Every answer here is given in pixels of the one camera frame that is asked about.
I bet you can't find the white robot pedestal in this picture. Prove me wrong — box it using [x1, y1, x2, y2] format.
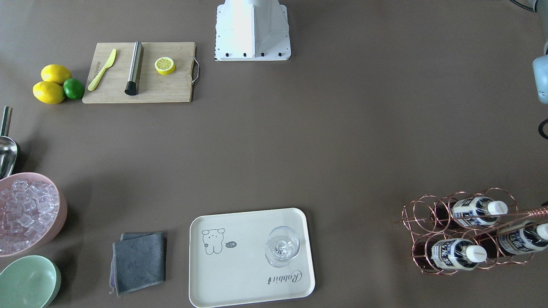
[214, 0, 292, 61]

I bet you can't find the green lime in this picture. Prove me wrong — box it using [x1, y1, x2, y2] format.
[63, 78, 86, 100]

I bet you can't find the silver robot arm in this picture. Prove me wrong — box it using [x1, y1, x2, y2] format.
[527, 0, 548, 104]

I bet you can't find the copper wire bottle basket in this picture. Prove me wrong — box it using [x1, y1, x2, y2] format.
[397, 187, 547, 275]

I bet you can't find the steel muddler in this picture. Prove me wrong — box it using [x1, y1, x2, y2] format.
[125, 41, 143, 96]

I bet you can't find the half lemon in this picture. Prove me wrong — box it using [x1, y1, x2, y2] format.
[154, 56, 176, 76]

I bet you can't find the clear wine glass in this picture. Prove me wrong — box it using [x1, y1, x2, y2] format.
[265, 226, 300, 268]

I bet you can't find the tea bottle front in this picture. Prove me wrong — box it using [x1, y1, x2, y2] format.
[413, 238, 488, 273]

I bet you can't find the metal ice scoop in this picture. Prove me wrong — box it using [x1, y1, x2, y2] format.
[0, 107, 19, 179]

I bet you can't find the tea bottle back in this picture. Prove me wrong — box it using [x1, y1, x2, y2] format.
[431, 196, 508, 230]

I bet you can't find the yellow plastic knife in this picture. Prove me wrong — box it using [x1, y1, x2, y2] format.
[87, 49, 117, 91]

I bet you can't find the grey folded cloth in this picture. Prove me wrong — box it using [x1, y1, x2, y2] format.
[109, 232, 166, 296]

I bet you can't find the tea bottle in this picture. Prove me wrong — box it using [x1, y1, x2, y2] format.
[431, 196, 508, 230]
[479, 221, 548, 258]
[413, 238, 488, 273]

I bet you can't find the tea bottle middle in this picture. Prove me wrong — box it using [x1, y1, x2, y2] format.
[479, 221, 548, 258]

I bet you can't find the yellow lemon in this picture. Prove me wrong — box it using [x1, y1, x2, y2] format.
[33, 81, 66, 104]
[40, 64, 72, 86]

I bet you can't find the pink bowl with ice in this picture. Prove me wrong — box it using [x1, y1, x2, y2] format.
[0, 173, 67, 257]

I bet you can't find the green bowl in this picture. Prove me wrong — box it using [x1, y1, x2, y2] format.
[0, 255, 61, 308]

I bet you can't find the cream rectangular tray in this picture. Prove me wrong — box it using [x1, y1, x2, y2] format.
[189, 208, 316, 308]

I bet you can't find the wooden cutting board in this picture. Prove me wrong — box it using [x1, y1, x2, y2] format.
[82, 41, 197, 104]

